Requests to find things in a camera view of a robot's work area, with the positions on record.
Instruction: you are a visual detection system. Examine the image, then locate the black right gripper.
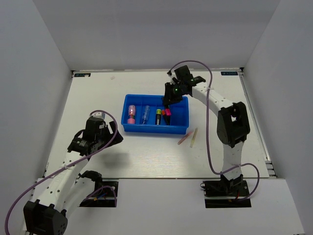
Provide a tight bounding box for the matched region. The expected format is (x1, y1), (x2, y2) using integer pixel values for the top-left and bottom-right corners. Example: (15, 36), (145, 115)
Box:
(163, 82), (185, 105)

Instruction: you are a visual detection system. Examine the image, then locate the clear blue tube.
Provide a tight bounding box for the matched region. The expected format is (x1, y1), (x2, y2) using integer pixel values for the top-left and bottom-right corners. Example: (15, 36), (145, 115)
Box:
(141, 105), (151, 124)

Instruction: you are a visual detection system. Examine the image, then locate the left blue corner label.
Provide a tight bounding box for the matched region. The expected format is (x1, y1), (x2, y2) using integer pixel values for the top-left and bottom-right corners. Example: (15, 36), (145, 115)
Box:
(74, 73), (91, 77)

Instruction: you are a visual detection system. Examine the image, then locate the right blue corner label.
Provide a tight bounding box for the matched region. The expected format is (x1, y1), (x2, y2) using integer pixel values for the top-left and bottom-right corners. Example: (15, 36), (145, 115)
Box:
(221, 71), (238, 76)

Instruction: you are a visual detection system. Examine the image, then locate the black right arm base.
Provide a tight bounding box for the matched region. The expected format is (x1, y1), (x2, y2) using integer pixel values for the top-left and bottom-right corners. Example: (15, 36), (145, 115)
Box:
(200, 180), (251, 209)

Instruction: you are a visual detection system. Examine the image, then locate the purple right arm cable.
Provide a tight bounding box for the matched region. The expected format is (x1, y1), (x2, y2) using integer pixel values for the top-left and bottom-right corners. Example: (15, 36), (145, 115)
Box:
(167, 60), (261, 203)

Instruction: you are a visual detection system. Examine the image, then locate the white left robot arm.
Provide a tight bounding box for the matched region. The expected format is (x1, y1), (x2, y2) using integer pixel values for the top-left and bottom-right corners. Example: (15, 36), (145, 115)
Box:
(23, 110), (123, 235)

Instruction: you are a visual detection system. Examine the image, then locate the slim yellow highlighter pen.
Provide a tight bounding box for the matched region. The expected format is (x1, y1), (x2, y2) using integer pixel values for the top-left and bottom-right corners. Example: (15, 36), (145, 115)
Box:
(190, 127), (198, 148)

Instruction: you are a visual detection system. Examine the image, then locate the pink cap black highlighter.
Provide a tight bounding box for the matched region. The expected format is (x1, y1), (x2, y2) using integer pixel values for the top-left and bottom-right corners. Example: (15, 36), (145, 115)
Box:
(165, 109), (171, 117)

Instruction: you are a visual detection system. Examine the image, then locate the blue plastic divided tray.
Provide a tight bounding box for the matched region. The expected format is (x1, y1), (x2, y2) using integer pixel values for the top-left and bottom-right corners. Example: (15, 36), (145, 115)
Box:
(121, 94), (189, 134)

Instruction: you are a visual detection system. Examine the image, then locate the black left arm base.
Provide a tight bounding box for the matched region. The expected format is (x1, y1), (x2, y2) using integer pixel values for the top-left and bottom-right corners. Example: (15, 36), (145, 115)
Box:
(66, 170), (118, 208)

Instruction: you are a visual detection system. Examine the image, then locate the yellow cap black highlighter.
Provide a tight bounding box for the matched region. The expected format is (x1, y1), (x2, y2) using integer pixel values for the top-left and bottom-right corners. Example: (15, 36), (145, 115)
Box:
(155, 109), (162, 125)

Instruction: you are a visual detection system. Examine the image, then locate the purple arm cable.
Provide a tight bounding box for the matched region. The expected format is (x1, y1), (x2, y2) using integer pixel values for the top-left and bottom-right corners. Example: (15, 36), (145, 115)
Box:
(167, 60), (261, 203)
(4, 110), (121, 235)

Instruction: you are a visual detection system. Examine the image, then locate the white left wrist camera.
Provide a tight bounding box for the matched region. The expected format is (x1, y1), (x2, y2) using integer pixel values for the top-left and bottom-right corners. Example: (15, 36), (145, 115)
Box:
(90, 112), (106, 120)

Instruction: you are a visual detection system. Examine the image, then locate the slim orange highlighter pen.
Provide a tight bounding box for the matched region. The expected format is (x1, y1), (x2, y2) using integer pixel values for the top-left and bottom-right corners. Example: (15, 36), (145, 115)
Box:
(178, 131), (194, 145)

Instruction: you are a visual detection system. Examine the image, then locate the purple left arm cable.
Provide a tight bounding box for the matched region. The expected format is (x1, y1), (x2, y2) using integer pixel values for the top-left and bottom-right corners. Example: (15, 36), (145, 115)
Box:
(4, 110), (121, 235)

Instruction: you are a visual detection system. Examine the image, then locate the blue corner label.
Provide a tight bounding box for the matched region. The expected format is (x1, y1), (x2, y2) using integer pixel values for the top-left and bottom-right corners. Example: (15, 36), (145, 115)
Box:
(74, 73), (91, 77)
(221, 71), (238, 76)

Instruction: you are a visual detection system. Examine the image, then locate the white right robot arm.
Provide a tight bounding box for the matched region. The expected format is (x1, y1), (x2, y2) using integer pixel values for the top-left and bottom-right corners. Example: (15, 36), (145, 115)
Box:
(162, 66), (250, 196)

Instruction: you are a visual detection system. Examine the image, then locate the orange cap black highlighter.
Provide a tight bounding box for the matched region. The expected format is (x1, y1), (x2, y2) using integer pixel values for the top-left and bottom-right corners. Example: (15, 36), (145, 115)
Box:
(161, 110), (170, 125)

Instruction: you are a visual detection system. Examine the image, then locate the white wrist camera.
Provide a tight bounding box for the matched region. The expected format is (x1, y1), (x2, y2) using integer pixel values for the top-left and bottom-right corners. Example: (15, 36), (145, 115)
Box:
(90, 112), (106, 120)
(167, 71), (178, 85)

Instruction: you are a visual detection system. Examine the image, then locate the pink cap clear tube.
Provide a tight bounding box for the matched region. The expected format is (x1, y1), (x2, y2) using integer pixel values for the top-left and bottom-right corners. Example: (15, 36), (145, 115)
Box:
(127, 105), (136, 124)

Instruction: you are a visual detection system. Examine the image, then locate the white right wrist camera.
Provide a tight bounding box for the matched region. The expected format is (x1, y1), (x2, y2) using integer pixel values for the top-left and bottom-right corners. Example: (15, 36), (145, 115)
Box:
(167, 71), (178, 85)

